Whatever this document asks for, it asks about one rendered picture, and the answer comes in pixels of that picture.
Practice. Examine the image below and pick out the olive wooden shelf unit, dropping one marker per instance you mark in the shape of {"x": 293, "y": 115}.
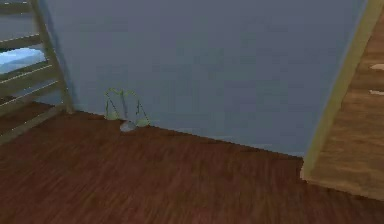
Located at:
{"x": 50, "y": 63}

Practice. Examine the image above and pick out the pale blue box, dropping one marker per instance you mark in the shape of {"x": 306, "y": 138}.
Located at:
{"x": 18, "y": 59}

